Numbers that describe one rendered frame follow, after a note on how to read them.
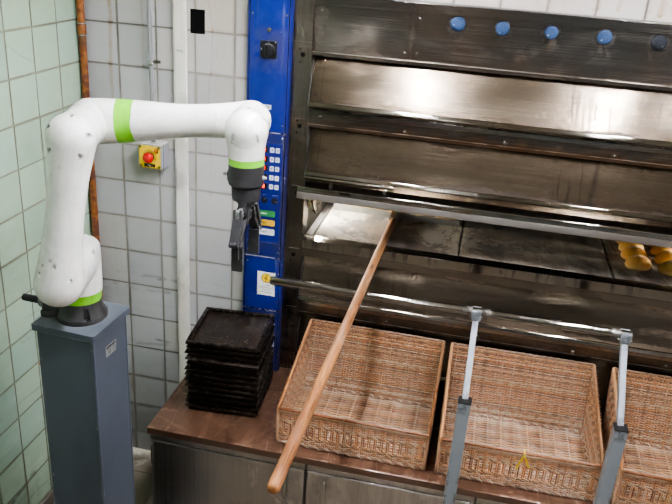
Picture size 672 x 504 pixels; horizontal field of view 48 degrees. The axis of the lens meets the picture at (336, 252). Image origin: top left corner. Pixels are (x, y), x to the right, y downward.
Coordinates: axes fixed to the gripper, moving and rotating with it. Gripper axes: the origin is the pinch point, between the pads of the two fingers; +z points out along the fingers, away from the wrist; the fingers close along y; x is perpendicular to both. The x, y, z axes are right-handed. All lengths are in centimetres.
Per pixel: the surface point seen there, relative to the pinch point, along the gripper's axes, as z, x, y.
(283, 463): 29, 24, 45
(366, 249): 29, 19, -89
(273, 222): 21, -18, -86
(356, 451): 86, 28, -41
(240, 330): 58, -24, -64
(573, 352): 61, 102, -91
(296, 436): 29, 25, 34
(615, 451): 62, 111, -31
